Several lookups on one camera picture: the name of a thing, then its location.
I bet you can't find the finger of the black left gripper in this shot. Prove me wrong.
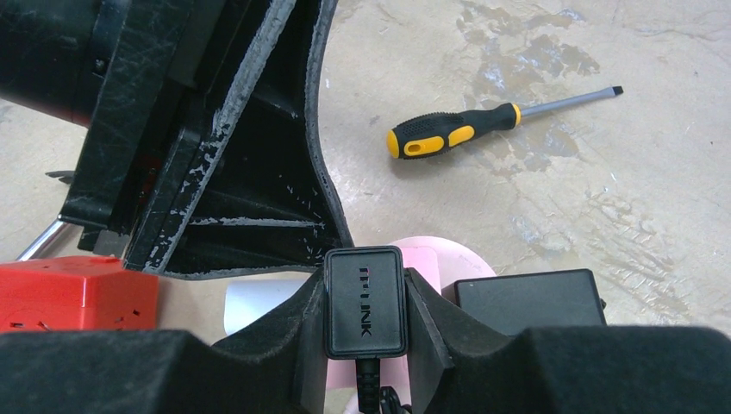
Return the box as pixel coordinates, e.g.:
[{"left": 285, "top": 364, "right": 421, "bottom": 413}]
[{"left": 124, "top": 1, "right": 353, "bottom": 280}]

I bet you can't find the black yellow flathead screwdriver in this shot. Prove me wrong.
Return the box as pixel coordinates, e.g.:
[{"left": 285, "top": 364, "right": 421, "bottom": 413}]
[{"left": 385, "top": 85, "right": 623, "bottom": 160}]

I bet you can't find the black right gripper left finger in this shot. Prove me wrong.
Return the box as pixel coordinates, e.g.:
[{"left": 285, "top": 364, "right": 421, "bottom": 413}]
[{"left": 1, "top": 271, "right": 327, "bottom": 413}]

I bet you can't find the thin black adapter cable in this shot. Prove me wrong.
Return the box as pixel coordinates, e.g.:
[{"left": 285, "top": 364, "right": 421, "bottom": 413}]
[{"left": 354, "top": 356, "right": 412, "bottom": 414}]

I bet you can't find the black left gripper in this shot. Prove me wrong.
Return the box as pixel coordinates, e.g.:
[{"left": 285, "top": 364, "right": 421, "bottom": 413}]
[{"left": 1, "top": 1, "right": 225, "bottom": 252}]

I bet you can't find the red cube socket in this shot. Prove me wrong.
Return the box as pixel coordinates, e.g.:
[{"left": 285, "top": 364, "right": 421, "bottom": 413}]
[{"left": 1, "top": 255, "right": 159, "bottom": 332}]

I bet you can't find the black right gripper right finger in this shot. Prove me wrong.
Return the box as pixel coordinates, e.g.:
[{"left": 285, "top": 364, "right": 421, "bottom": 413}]
[{"left": 405, "top": 268, "right": 730, "bottom": 413}]

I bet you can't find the pink cube power socket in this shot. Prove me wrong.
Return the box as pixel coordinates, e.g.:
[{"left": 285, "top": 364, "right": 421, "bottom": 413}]
[{"left": 333, "top": 246, "right": 506, "bottom": 413}]

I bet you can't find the black power adapter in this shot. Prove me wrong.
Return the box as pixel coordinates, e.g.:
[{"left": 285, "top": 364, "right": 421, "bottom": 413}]
[{"left": 323, "top": 245, "right": 409, "bottom": 360}]

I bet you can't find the black steel claw hammer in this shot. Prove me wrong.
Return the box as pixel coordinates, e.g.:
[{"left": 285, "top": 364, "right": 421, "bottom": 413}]
[{"left": 16, "top": 170, "right": 74, "bottom": 261}]

